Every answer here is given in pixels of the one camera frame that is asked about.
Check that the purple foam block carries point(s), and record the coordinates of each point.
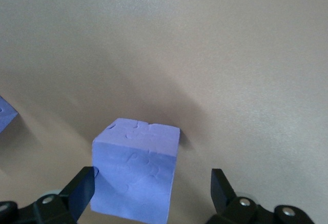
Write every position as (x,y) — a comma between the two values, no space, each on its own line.
(6,113)
(135,172)

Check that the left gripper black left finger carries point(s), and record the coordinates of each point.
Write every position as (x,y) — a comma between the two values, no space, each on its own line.
(79,195)

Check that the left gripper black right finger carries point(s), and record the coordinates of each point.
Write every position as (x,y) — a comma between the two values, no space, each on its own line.
(221,195)

